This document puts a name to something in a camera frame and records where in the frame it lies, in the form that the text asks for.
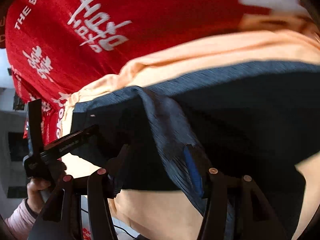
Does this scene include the black pants with blue trim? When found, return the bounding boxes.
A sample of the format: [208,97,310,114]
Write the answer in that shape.
[72,61,319,237]

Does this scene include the pink left sleeve forearm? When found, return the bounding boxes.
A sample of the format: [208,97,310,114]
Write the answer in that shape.
[4,198,39,240]

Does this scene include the person's left hand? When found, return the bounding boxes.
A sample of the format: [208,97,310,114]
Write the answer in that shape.
[27,160,67,215]

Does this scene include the cream seat cushion cover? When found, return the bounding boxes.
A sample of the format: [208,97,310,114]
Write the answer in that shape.
[61,15,319,239]

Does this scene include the red sofa cover white characters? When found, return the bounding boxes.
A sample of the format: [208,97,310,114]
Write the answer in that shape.
[1,0,308,144]

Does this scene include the black cable on floor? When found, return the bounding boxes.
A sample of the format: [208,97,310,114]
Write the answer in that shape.
[81,208,138,239]

